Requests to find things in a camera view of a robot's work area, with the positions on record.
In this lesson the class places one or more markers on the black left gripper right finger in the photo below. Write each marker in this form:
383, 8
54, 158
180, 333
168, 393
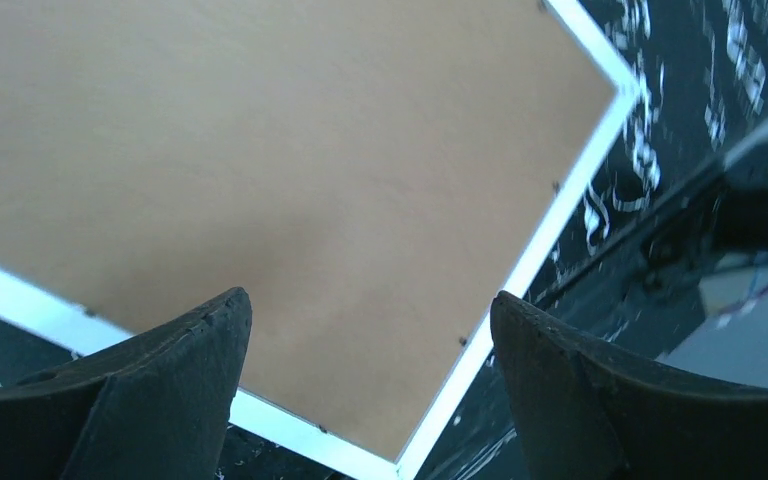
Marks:
585, 408

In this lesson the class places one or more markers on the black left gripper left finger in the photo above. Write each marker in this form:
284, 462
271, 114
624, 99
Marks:
155, 406

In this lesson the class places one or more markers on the white picture frame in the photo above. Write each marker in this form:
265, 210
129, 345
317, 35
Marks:
370, 172

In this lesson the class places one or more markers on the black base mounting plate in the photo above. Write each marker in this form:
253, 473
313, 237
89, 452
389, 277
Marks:
669, 248

